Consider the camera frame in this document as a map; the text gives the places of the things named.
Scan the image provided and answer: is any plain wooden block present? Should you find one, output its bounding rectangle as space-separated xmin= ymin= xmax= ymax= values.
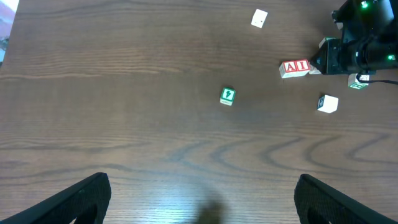
xmin=251 ymin=9 xmax=268 ymax=29
xmin=317 ymin=95 xmax=339 ymax=113

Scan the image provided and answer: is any plain wooden block far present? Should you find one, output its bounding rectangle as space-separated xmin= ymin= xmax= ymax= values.
xmin=251 ymin=9 xmax=268 ymax=29

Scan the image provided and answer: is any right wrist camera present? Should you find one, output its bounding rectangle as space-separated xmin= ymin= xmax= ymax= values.
xmin=331 ymin=0 xmax=397 ymax=42

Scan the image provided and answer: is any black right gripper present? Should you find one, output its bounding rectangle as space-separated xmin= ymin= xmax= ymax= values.
xmin=310 ymin=38 xmax=358 ymax=75

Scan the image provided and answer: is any plain wooden block centre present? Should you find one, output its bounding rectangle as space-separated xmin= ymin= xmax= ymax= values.
xmin=317 ymin=95 xmax=339 ymax=113

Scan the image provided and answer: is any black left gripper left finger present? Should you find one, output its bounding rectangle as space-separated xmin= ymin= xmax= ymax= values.
xmin=1 ymin=172 xmax=111 ymax=224

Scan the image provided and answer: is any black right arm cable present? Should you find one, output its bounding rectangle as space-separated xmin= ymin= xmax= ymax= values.
xmin=356 ymin=73 xmax=398 ymax=86

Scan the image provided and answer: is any red I wooden block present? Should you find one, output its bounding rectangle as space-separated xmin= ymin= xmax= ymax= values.
xmin=295 ymin=59 xmax=311 ymax=77

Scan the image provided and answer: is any green lightning wooden block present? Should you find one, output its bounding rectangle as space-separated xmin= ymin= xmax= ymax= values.
xmin=220 ymin=88 xmax=236 ymax=106

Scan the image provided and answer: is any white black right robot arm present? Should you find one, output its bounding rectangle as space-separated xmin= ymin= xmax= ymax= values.
xmin=310 ymin=28 xmax=397 ymax=75

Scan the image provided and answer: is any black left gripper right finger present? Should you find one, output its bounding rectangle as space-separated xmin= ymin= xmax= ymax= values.
xmin=294 ymin=174 xmax=397 ymax=224

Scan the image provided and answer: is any red A wooden block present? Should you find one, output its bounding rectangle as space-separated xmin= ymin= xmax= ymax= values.
xmin=279 ymin=60 xmax=298 ymax=78

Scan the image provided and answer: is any wooden block green side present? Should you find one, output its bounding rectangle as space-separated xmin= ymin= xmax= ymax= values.
xmin=348 ymin=73 xmax=370 ymax=90

